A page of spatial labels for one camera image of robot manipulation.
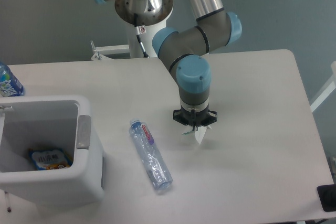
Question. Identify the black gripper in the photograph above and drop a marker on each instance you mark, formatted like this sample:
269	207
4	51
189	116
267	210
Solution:
203	118

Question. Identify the white paper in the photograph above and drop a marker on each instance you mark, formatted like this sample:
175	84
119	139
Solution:
197	132

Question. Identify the clear plastic bottle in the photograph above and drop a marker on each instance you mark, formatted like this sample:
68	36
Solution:
151	158

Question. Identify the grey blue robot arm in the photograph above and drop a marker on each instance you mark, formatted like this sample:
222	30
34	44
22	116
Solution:
182	53

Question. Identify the white trash can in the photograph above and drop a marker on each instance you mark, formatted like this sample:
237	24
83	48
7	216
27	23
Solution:
46	124

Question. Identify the black device at table edge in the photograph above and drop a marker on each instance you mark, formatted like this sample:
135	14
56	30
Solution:
327	197

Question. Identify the blue snack packet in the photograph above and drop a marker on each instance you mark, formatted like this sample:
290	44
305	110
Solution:
50	159

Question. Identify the blue labelled water bottle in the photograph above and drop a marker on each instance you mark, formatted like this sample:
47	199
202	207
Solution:
10	85

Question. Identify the white pedestal foot bracket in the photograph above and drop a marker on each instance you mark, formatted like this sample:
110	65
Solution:
109	52

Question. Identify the white frame bar right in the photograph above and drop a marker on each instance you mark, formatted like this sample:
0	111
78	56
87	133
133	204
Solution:
324	91

